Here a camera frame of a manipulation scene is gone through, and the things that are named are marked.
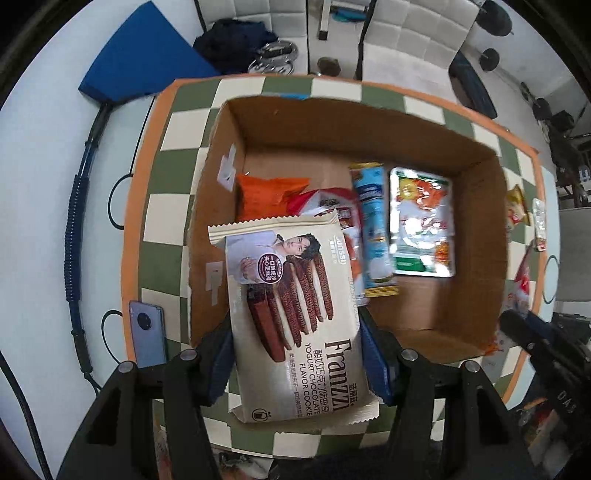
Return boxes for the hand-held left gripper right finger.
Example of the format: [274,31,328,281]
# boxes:
[360,311,536,480]

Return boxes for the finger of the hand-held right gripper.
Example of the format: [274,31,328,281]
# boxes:
[501,309,555,370]
[528,313,591,366]

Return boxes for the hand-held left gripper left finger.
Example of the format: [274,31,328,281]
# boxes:
[58,318,237,480]

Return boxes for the cream chocolate cookie packet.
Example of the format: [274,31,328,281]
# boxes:
[207,210,380,425]

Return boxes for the cardboard box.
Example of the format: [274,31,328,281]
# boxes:
[187,95,509,366]

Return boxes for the large green white snack packet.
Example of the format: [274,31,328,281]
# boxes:
[388,167,457,278]

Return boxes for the blue tube snack packet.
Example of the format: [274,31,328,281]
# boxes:
[348,161,400,297]

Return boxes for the red white snack packet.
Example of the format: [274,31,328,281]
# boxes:
[288,187,366,297]

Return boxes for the orange snack packet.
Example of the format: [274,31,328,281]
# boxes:
[235,173,310,223]

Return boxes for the white maroon snack packet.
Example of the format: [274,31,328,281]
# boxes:
[512,244,537,315]

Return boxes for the blue smartphone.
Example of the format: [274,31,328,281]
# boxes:
[128,300,168,369]

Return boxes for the small clear snack packet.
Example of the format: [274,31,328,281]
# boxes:
[533,198,548,253]

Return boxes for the yellow snack packet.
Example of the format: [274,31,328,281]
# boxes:
[505,185,532,232]

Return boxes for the green checkered tablecloth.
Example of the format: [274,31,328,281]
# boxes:
[122,76,541,463]

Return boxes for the brown wooden chair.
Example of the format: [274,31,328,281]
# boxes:
[547,131,591,209]

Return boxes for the black sit-up bench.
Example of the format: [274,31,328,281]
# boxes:
[450,51,498,119]

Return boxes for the curl bar with plates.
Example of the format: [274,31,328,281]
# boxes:
[480,47,555,121]

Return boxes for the chrome weight plates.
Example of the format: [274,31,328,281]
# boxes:
[247,39,301,76]

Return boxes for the white padded chair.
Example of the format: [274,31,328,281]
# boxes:
[194,0,308,77]
[355,0,479,85]

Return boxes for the black plate barbell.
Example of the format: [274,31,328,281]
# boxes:
[477,0,515,36]

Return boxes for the dark clothes pile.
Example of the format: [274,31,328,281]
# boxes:
[192,19,278,75]

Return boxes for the black round ring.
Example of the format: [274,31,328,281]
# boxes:
[540,256,562,306]

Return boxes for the thin black cable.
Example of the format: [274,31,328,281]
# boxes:
[107,174,136,230]

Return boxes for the thick black cable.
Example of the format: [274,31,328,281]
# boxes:
[0,350,54,480]

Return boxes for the black corrugated cable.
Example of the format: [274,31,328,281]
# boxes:
[64,102,114,394]

